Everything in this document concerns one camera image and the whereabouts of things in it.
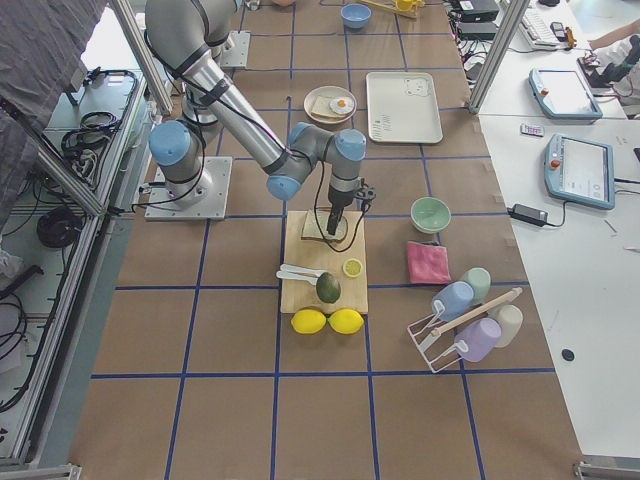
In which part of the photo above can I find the black power brick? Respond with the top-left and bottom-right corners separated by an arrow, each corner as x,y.
457,22 -> 498,41

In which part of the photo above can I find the yellow mug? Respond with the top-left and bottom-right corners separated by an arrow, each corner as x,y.
395,0 -> 415,12

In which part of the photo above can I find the far teach pendant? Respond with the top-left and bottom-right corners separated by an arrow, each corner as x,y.
528,69 -> 603,121

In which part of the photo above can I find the pink cloth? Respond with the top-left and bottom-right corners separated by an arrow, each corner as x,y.
406,241 -> 451,285

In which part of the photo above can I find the cream cup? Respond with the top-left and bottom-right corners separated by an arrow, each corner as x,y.
488,304 -> 523,348

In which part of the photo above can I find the near teach pendant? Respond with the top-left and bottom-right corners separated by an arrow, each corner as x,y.
543,134 -> 615,210

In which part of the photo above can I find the yellow lemon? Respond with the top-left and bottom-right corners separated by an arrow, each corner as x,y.
328,308 -> 364,335
291,309 -> 327,335

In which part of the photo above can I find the green avocado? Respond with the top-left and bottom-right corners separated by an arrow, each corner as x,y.
315,272 -> 341,304

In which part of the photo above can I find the white wire cup rack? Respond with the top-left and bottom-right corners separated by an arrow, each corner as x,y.
407,287 -> 523,373

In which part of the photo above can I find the black computer box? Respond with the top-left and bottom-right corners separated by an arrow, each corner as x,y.
449,0 -> 499,23

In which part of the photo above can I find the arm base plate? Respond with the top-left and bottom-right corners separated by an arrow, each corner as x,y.
219,30 -> 251,70
144,156 -> 233,221

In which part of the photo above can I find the left yellow lemon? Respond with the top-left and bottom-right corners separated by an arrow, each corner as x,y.
291,309 -> 327,335

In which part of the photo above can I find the teach pendant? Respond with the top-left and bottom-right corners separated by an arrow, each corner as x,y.
528,69 -> 603,121
543,134 -> 615,210

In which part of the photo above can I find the small card box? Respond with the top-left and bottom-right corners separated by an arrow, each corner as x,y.
520,123 -> 545,138

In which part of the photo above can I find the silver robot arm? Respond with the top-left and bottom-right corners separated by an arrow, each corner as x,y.
145,1 -> 375,233
200,0 -> 242,47

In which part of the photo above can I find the right yellow lemon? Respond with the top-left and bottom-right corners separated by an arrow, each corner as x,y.
328,308 -> 364,335

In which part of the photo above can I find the lemon half slice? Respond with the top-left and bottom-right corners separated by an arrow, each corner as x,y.
342,258 -> 364,279

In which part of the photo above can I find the fried egg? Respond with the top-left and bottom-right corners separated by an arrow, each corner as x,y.
329,97 -> 355,116

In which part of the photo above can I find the cream bear tray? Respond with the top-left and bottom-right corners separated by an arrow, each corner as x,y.
366,72 -> 443,144

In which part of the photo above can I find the wooden cutting board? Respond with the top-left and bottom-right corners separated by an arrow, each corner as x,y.
280,211 -> 368,314

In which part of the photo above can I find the purple cup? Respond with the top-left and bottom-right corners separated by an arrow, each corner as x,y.
454,317 -> 502,362

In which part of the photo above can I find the green cup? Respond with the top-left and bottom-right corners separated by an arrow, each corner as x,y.
460,267 -> 491,305

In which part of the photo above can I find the black power adapter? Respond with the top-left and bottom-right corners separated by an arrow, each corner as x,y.
507,203 -> 548,227

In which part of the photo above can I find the light green bowl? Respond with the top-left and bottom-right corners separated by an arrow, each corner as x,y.
410,197 -> 451,234

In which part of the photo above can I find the blue cup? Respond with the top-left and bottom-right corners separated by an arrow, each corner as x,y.
431,281 -> 474,322

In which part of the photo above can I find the blue bowl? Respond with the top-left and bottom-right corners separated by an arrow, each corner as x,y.
340,3 -> 372,29

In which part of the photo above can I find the bread slice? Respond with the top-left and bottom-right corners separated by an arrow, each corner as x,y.
311,96 -> 348,119
300,209 -> 349,242

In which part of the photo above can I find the bread slice on plate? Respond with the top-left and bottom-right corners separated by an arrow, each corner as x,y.
311,96 -> 348,119

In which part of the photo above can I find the cream round plate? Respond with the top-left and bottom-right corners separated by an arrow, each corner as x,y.
303,86 -> 357,125

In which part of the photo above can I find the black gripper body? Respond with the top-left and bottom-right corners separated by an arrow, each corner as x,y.
328,175 -> 375,215

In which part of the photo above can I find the white plastic knife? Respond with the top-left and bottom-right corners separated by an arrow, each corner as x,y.
276,264 -> 326,285

